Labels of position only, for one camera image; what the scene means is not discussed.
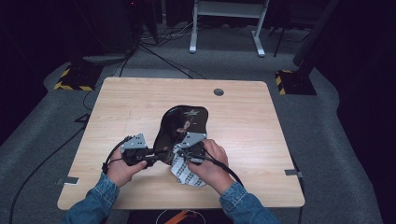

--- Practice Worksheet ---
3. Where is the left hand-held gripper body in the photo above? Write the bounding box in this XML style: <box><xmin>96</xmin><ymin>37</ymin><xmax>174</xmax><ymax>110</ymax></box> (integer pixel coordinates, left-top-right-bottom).
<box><xmin>120</xmin><ymin>133</ymin><xmax>161</xmax><ymax>168</ymax></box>

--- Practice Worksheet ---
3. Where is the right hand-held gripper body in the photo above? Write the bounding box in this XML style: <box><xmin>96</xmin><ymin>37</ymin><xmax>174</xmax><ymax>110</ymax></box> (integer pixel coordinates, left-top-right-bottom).
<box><xmin>177</xmin><ymin>132</ymin><xmax>208</xmax><ymax>165</ymax></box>

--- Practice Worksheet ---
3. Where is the white striped cloth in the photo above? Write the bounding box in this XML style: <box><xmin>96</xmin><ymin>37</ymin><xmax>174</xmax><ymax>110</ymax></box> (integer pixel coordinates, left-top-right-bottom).
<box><xmin>169</xmin><ymin>143</ymin><xmax>208</xmax><ymax>189</ymax></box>

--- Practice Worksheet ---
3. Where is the black printed bag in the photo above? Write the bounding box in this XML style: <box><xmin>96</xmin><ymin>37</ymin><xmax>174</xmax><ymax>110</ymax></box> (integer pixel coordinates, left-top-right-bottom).
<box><xmin>153</xmin><ymin>105</ymin><xmax>209</xmax><ymax>166</ymax></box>

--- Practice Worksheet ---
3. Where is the person's left hand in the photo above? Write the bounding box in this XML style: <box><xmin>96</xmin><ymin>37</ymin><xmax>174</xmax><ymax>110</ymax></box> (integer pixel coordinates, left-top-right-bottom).
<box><xmin>106</xmin><ymin>147</ymin><xmax>149</xmax><ymax>189</ymax></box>

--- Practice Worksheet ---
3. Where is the person's right hand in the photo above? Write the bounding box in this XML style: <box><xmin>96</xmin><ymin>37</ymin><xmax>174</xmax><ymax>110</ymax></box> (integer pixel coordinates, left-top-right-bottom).
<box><xmin>187</xmin><ymin>138</ymin><xmax>234</xmax><ymax>195</ymax></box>

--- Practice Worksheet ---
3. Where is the black yellow striped stand base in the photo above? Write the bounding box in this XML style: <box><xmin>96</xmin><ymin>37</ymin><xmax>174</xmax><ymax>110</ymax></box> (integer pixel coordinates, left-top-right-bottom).
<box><xmin>275</xmin><ymin>69</ymin><xmax>318</xmax><ymax>96</ymax></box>
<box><xmin>53</xmin><ymin>62</ymin><xmax>104</xmax><ymax>91</ymax></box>

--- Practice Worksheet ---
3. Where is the grey flat stand plate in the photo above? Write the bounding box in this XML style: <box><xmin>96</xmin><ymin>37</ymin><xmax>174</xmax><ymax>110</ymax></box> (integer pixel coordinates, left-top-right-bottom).
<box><xmin>81</xmin><ymin>53</ymin><xmax>129</xmax><ymax>65</ymax></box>

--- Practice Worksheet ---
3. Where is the grey tape strip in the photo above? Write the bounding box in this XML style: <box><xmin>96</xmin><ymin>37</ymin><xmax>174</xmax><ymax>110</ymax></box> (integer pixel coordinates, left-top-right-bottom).
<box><xmin>283</xmin><ymin>168</ymin><xmax>304</xmax><ymax>179</ymax></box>

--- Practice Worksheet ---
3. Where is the thin black tripod leg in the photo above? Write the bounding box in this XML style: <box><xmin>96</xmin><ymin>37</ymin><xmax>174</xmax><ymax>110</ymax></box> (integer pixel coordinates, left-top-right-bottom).
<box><xmin>273</xmin><ymin>26</ymin><xmax>288</xmax><ymax>58</ymax></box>

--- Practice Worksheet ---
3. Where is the dark slanted pole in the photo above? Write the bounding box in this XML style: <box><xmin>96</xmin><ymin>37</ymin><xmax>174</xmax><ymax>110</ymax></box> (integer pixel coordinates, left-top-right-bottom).
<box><xmin>292</xmin><ymin>0</ymin><xmax>340</xmax><ymax>76</ymax></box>

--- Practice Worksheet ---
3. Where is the left hand-held gripper cable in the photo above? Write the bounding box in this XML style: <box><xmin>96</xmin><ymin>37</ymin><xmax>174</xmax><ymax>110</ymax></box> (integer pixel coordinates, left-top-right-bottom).
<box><xmin>101</xmin><ymin>135</ymin><xmax>134</xmax><ymax>175</ymax></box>

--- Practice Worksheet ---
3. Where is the hand-held gripper cable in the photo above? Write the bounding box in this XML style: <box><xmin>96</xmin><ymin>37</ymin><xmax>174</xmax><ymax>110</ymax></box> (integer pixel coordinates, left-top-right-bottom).
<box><xmin>204</xmin><ymin>148</ymin><xmax>246</xmax><ymax>188</ymax></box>
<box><xmin>101</xmin><ymin>135</ymin><xmax>134</xmax><ymax>175</ymax></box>

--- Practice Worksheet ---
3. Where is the right hand-held gripper cable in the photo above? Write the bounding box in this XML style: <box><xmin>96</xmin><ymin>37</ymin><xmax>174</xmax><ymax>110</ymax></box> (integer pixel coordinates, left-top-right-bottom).
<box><xmin>204</xmin><ymin>148</ymin><xmax>246</xmax><ymax>188</ymax></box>

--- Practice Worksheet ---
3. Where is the thin white cable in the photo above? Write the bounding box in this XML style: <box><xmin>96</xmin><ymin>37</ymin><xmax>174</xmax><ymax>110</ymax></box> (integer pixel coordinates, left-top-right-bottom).
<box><xmin>154</xmin><ymin>208</ymin><xmax>206</xmax><ymax>224</ymax></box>

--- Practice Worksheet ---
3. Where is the orange strap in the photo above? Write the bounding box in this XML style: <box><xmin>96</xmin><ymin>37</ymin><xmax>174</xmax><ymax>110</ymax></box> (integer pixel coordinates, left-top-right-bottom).
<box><xmin>163</xmin><ymin>209</ymin><xmax>191</xmax><ymax>224</ymax></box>

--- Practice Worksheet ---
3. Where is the bundle of floor cables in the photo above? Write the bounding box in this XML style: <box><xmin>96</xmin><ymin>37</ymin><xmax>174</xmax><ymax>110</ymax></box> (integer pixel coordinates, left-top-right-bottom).
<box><xmin>138</xmin><ymin>20</ymin><xmax>207</xmax><ymax>80</ymax></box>

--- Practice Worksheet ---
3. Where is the long black floor cable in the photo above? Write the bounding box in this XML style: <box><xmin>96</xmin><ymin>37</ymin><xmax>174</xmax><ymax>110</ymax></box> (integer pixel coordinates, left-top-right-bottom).
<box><xmin>8</xmin><ymin>113</ymin><xmax>92</xmax><ymax>224</ymax></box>

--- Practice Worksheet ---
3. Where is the white desk frame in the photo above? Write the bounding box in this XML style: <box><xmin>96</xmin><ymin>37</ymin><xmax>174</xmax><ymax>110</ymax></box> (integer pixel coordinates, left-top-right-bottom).
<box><xmin>189</xmin><ymin>0</ymin><xmax>271</xmax><ymax>58</ymax></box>

